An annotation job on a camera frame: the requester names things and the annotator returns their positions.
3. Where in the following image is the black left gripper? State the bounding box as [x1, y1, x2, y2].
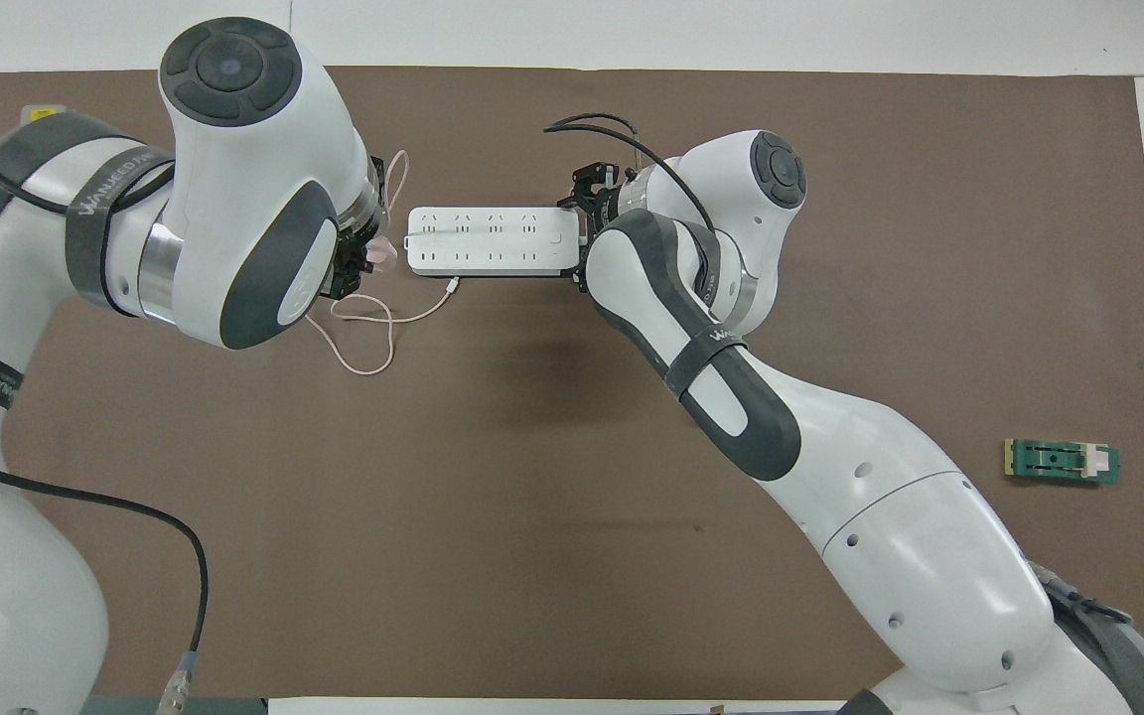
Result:
[319, 223, 380, 302]

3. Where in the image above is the brown table mat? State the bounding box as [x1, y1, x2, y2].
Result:
[0, 66, 1144, 700]

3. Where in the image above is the white power strip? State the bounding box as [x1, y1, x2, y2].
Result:
[405, 206, 581, 278]

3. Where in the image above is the green circuit board module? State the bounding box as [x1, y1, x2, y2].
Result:
[1004, 438, 1121, 488]

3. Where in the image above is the pink charging cable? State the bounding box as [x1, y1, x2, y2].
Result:
[304, 149, 461, 377]

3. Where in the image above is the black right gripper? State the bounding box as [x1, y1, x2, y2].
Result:
[559, 161, 645, 295]

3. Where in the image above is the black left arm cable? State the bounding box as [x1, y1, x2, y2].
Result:
[0, 137, 212, 715]

